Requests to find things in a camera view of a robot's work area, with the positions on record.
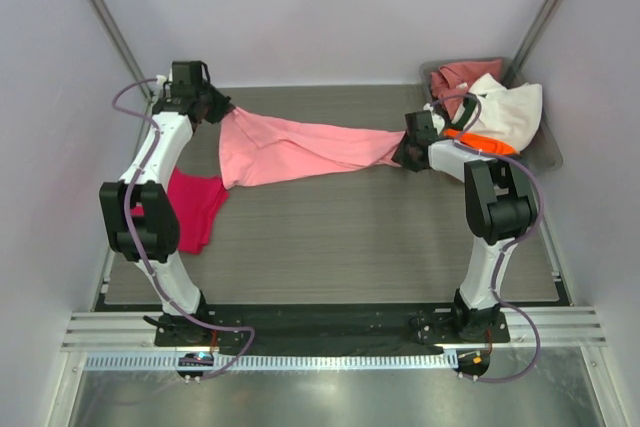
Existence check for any light pink t shirt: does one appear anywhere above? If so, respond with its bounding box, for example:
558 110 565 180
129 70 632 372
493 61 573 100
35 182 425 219
219 107 404 189

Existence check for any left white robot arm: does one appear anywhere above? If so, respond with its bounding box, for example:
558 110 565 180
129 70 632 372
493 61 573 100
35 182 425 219
99 60 241 346

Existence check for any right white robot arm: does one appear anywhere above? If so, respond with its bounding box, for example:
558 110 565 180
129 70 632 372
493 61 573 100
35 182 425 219
392 110 539 344

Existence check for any orange t shirt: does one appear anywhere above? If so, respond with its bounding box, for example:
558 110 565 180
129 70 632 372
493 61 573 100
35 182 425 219
442 129 518 156

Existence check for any dusty rose t shirt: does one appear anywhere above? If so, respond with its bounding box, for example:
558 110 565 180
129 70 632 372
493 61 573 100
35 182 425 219
430 59 503 118

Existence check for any white t shirt green collar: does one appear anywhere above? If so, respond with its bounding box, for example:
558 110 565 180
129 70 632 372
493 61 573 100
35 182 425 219
469 73 543 152

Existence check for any folded magenta t shirt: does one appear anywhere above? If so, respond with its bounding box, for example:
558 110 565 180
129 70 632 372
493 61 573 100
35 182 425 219
129 167 231 256

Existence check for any grey plastic tray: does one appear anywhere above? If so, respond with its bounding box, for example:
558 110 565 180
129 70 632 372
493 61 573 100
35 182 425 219
418 57 563 175

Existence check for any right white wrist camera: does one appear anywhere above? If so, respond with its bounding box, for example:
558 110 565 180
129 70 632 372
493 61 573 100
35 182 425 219
422 102 449 135

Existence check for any left aluminium frame post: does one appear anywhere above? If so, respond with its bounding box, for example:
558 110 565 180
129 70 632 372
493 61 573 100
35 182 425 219
87 0 143 81

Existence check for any aluminium frame post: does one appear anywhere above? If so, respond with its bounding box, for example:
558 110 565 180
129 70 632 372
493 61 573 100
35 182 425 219
513 0 563 70
87 0 143 81

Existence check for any aluminium front rail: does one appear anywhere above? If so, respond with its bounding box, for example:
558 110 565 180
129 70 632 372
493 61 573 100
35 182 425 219
61 307 607 352

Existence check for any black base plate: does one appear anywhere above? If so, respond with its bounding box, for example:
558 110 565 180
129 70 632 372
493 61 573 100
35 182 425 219
144 303 511 357

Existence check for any right aluminium frame post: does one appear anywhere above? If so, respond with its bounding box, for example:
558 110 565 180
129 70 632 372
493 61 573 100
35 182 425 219
513 0 563 70

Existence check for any white slotted cable duct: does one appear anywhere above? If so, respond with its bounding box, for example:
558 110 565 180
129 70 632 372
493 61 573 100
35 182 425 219
85 350 458 373

